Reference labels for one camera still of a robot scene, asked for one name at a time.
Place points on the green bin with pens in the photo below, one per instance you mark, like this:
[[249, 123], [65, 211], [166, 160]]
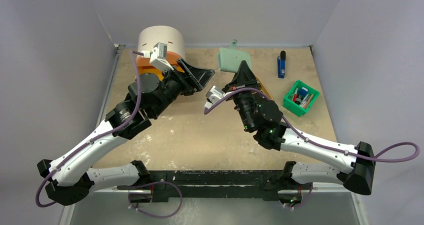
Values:
[[300, 98]]

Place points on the green card holder wallet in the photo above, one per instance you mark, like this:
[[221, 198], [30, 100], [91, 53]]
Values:
[[230, 58]]

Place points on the blue stapler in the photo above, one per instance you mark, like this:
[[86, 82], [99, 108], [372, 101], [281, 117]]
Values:
[[281, 65]]

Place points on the white orange drawer cabinet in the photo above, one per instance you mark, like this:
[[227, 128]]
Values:
[[152, 35]]

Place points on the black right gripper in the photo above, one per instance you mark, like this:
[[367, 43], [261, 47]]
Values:
[[242, 90]]

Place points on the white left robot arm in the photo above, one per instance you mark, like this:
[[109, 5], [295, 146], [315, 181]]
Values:
[[71, 177]]

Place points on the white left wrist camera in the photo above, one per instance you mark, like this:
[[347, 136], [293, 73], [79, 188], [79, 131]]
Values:
[[158, 57]]

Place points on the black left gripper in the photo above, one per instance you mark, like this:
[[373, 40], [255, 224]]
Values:
[[196, 77]]

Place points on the orange oval tray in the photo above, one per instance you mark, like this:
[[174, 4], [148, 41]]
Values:
[[263, 89]]

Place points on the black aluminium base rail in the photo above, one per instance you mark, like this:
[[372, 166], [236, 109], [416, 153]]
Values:
[[268, 185]]

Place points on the yellow open drawer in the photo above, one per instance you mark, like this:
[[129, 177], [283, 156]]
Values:
[[149, 78]]

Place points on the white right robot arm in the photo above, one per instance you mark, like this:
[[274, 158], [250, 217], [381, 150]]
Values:
[[345, 164]]

